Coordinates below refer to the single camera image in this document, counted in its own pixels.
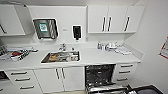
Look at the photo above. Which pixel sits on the white two-door base cabinet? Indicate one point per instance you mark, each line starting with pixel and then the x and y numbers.
pixel 46 80

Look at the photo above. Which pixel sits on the black wall soap dispenser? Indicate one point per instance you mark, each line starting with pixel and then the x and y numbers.
pixel 77 32

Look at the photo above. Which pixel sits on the large colourful wall poster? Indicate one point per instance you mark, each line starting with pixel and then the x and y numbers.
pixel 164 48

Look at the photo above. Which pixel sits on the small white bottle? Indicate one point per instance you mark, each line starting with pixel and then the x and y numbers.
pixel 102 46

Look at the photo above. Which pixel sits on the white drawer unit wide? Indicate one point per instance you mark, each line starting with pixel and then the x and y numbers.
pixel 20 80

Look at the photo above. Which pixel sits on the orange bowl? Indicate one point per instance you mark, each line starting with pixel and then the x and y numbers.
pixel 53 57

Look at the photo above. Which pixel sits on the white cup and dishes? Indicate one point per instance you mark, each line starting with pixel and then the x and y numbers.
pixel 71 56

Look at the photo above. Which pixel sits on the white drawer unit narrow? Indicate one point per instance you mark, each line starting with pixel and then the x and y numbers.
pixel 125 71

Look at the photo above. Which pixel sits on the stainless steel sink basin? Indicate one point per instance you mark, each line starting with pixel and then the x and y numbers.
pixel 45 60

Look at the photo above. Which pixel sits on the stainless steel dishwasher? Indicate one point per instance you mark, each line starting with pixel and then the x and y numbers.
pixel 100 78

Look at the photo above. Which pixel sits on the stack of white plates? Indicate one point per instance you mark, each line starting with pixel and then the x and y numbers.
pixel 111 45

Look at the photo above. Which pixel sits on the chrome sink faucet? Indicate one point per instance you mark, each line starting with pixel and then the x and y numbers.
pixel 62 46

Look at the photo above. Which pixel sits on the blue dish soap bottle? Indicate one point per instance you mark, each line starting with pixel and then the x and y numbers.
pixel 99 45

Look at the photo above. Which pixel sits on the white wall cabinet wide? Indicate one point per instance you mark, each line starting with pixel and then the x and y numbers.
pixel 100 18

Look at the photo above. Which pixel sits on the steel paper towel dispenser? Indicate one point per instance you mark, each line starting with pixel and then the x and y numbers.
pixel 45 28

